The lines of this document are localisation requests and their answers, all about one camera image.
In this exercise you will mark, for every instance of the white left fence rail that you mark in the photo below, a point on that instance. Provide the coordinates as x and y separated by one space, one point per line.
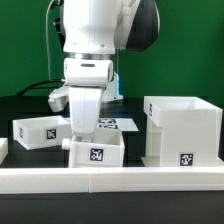
3 149

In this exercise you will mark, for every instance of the white front fence rail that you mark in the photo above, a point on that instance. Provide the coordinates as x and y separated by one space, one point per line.
94 180

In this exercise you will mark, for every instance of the marker tag sheet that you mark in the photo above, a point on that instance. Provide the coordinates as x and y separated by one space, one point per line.
124 124

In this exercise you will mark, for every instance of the white rear drawer box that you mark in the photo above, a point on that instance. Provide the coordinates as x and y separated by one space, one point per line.
41 132

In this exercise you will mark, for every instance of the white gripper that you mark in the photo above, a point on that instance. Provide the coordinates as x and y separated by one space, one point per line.
87 80

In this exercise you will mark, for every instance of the white drawer box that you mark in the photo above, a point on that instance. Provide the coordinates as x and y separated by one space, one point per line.
41 132
106 149

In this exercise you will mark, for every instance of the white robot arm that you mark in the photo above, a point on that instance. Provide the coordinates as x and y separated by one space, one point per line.
94 30

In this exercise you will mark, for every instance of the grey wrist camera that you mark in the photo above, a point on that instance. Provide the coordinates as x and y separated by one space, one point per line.
59 98

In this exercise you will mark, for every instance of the white drawer cabinet frame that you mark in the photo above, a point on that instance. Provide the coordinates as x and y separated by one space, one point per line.
181 132

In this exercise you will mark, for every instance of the white fence rail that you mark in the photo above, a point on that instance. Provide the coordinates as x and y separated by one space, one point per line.
3 149
94 180

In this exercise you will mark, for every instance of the white front drawer box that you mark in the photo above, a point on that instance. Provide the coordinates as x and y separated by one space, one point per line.
106 149

